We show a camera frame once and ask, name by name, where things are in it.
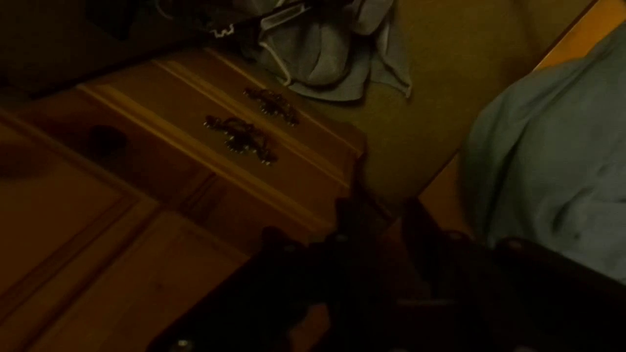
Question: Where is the dark garment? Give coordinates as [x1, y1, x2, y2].
[84, 0, 276, 41]

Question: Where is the dark ornate metal piece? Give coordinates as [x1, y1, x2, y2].
[203, 113, 280, 166]
[242, 84, 303, 127]

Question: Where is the grey hooded garment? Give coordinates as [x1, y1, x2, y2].
[254, 0, 415, 103]

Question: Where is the wooden two-knob desk drawer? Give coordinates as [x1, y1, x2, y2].
[0, 109, 340, 352]
[12, 84, 348, 258]

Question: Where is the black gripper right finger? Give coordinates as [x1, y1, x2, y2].
[399, 197, 458, 262]

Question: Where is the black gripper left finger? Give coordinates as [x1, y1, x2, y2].
[334, 193, 370, 250]

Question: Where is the blue-grey cloth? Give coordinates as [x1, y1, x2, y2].
[460, 25, 626, 283]

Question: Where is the wooden roll-top desk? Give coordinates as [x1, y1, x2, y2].
[0, 45, 368, 352]

